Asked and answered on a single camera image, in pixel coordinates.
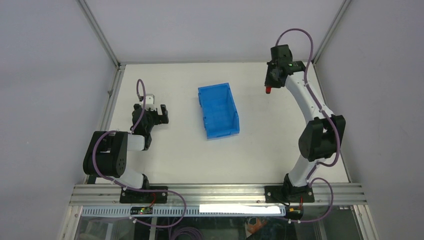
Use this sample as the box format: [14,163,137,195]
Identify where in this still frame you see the left aluminium frame post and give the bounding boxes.
[76,0,121,69]

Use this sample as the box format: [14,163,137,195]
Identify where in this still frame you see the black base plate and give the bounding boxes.
[119,185,168,205]
[264,185,315,204]

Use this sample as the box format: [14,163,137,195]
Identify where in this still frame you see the blue plastic bin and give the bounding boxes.
[198,82,240,140]

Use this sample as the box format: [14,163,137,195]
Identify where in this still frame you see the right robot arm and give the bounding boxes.
[264,44,346,203]

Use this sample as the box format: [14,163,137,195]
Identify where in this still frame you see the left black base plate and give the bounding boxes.
[119,185,168,205]

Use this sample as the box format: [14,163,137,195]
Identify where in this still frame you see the orange object below table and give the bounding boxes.
[245,217,268,234]

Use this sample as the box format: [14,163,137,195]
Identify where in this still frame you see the right aluminium frame post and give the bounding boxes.
[312,0,352,66]

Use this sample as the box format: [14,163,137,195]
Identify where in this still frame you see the white slotted cable duct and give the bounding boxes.
[81,204,286,218]

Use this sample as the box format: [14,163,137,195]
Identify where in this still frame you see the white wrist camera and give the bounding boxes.
[139,94,157,111]

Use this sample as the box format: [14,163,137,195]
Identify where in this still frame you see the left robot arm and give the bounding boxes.
[82,103,169,203]

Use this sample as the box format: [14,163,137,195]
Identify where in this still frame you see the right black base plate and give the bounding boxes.
[264,185,315,204]

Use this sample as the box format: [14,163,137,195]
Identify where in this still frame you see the aluminium frame post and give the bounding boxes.
[76,0,121,69]
[312,0,352,66]

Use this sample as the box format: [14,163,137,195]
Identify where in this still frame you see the aluminium front rail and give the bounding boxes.
[69,182,367,206]

